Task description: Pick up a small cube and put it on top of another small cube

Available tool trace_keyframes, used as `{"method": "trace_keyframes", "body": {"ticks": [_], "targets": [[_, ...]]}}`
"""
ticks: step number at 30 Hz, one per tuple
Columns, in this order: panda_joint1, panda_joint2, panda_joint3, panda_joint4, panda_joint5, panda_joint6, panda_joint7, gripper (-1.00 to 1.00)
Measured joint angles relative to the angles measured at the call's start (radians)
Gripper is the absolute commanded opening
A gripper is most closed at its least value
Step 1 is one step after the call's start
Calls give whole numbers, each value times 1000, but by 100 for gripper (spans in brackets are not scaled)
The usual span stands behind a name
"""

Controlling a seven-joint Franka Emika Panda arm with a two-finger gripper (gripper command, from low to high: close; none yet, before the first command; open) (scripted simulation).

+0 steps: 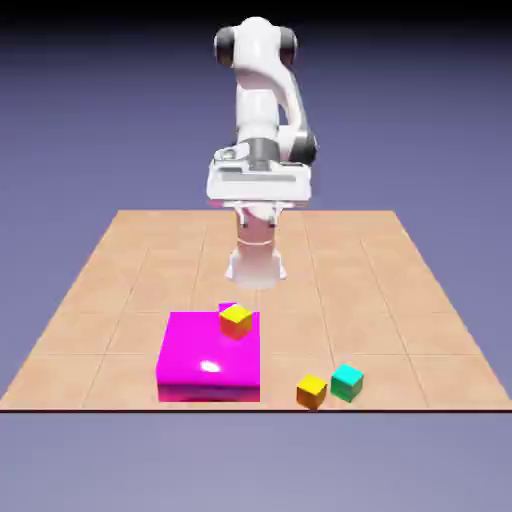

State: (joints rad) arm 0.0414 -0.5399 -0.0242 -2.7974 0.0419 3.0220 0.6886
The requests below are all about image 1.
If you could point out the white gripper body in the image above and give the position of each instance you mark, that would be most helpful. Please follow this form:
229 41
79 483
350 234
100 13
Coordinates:
260 188

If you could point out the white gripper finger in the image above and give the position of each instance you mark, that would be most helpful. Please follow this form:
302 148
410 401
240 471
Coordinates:
274 218
242 218

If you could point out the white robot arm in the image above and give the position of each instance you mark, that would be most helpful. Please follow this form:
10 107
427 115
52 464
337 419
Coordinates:
256 80

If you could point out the small magenta cube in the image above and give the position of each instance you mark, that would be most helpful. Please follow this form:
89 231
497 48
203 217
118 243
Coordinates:
224 307

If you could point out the small yellow cube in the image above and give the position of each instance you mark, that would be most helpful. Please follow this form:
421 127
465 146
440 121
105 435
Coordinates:
236 322
311 392

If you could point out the small teal cube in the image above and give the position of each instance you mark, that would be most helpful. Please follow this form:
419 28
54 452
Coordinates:
347 382

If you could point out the large magenta box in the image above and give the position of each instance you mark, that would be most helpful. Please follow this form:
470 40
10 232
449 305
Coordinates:
200 352

